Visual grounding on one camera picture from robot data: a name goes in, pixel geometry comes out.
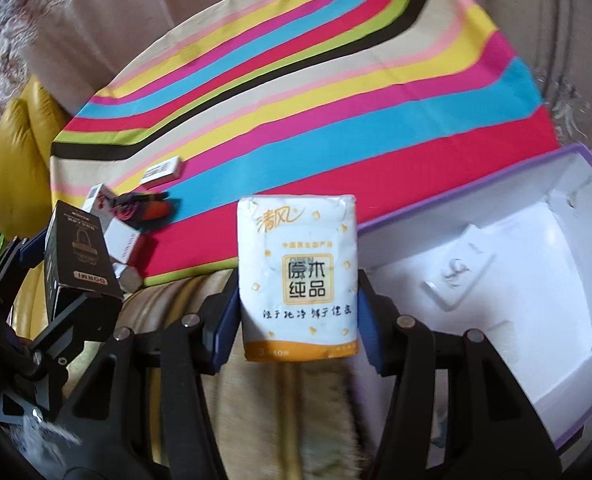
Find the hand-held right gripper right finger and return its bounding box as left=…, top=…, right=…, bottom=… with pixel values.
left=357, top=269, right=564, bottom=480

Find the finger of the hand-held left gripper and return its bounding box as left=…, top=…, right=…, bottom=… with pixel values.
left=0, top=232, right=48, bottom=281
left=28, top=296, right=123, bottom=366

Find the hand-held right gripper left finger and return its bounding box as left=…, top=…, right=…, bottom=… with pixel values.
left=56, top=272, right=241, bottom=480

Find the black printed box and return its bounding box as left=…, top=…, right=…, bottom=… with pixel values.
left=43, top=201, right=125, bottom=323

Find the white orange tissue pack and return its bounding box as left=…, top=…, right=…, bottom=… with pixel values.
left=236, top=192, right=361, bottom=362

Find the rainbow strap roll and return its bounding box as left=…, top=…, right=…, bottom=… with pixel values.
left=108, top=191, right=181, bottom=233

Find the purple white cardboard box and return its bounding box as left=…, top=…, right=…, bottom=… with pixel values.
left=358, top=142, right=592, bottom=456

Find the beige striped cushion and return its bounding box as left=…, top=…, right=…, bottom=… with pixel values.
left=121, top=267, right=391, bottom=480

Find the white cube box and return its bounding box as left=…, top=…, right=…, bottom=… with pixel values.
left=103, top=220, right=142, bottom=266

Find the white box with red print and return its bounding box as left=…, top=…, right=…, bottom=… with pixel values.
left=82, top=183, right=122, bottom=216

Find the yellow leather sofa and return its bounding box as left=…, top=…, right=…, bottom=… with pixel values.
left=0, top=75, right=127, bottom=351

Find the small white flat box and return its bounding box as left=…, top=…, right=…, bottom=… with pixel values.
left=422, top=225, right=496, bottom=313

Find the long white printed box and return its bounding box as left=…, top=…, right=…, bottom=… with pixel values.
left=141, top=156, right=183, bottom=185

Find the colourful striped round mat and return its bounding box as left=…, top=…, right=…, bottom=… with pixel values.
left=50, top=0, right=569, bottom=288

